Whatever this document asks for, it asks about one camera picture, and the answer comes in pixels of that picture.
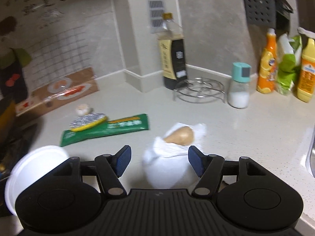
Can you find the brown food scrap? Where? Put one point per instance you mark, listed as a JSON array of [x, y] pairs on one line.
[[181, 135]]

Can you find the dark soy sauce bottle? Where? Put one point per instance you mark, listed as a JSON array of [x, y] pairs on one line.
[[172, 61]]

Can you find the steel sink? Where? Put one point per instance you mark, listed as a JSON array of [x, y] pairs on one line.
[[310, 157]]

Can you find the white disposable bowl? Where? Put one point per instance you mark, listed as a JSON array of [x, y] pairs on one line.
[[34, 167]]

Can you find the orange detergent bottle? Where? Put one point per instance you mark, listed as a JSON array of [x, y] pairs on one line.
[[268, 64]]

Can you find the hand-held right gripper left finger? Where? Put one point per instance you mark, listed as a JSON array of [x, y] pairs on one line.
[[121, 159]]

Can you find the garlic bulb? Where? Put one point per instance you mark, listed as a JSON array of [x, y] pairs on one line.
[[83, 108]]

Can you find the salt shaker with teal lid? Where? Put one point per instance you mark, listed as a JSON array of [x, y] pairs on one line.
[[238, 91]]

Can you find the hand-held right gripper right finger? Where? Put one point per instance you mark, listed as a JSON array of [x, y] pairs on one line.
[[195, 161]]

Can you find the green and white bag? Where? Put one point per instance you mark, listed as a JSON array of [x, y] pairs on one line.
[[288, 66]]

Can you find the black wok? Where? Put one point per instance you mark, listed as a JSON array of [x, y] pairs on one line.
[[9, 127]]

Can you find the green packet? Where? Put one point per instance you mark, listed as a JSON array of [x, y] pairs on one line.
[[110, 128]]

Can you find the yellow detergent bottle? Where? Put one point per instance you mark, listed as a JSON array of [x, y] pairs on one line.
[[306, 73]]

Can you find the white paper tissue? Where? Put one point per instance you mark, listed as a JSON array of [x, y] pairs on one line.
[[167, 167]]

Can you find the yellow silver scouring pad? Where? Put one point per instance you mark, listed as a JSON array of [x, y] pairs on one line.
[[88, 121]]

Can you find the white vent grille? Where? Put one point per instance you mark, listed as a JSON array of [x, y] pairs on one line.
[[155, 5]]

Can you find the black hanging holder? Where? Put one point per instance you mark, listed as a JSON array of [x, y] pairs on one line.
[[283, 12]]

